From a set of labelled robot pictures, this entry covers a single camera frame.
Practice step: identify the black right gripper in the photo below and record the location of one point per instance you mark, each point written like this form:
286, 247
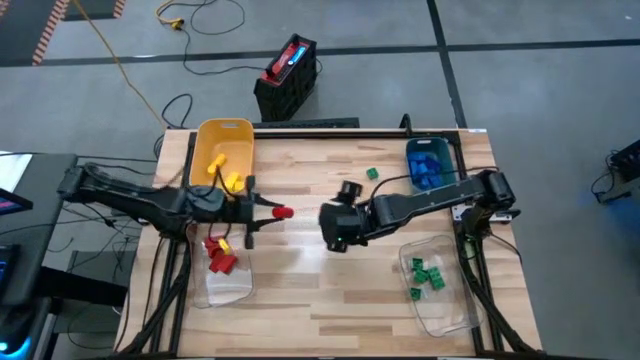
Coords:
340, 225

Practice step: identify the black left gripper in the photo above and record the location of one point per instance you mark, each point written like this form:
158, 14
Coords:
240, 210

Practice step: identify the small yellow cube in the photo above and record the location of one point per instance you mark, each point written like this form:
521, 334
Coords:
240, 186

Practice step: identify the red rectangular block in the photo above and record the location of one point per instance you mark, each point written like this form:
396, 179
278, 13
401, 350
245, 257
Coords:
220, 266
212, 253

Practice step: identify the yellow rectangular brick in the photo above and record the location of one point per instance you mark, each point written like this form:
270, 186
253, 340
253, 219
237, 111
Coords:
216, 163

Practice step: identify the clear plastic tray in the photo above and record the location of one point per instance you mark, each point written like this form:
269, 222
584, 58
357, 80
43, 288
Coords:
440, 315
225, 290

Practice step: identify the long blue brick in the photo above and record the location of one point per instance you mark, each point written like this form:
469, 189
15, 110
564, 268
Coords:
417, 175
425, 185

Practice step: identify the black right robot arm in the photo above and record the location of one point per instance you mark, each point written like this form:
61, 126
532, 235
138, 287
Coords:
430, 197

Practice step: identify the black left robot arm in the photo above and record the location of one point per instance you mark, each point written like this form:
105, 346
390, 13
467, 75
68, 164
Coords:
140, 200

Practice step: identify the yellow plastic bin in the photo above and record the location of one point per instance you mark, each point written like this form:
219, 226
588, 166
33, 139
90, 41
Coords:
235, 145

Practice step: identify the teal plastic bin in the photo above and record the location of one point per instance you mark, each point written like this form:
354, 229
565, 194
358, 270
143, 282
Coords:
430, 145

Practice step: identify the red power station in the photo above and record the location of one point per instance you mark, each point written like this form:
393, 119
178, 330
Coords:
289, 62

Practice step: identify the black desk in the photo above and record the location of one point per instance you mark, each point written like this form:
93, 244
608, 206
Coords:
45, 225

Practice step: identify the computer monitor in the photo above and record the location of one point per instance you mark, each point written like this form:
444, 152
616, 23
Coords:
12, 204

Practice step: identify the small black striped-edge mat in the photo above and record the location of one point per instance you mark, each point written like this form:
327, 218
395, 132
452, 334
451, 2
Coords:
95, 7

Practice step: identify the black equipment with light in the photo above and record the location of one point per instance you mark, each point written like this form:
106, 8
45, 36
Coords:
15, 325

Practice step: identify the black equipment stand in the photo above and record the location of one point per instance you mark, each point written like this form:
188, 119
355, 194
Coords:
622, 170

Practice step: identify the large black striped-edge mat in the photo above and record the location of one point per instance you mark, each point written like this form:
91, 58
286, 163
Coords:
25, 30

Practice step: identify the black aluminium rig frame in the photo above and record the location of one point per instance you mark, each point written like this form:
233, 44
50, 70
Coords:
325, 134

